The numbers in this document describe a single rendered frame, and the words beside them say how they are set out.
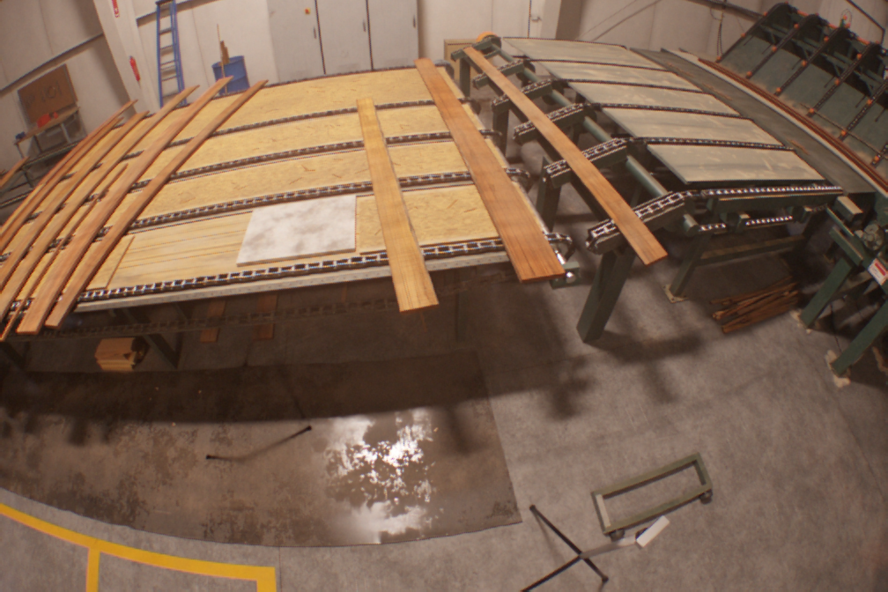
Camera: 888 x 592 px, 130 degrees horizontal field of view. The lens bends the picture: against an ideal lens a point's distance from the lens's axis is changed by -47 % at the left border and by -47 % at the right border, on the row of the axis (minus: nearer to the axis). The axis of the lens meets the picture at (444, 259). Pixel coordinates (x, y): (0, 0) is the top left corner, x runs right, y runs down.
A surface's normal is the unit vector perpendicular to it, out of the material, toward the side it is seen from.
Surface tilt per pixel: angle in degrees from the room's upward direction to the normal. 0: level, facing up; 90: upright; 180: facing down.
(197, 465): 0
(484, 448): 0
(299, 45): 90
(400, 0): 90
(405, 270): 0
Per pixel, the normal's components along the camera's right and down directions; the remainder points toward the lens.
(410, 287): -0.01, -0.73
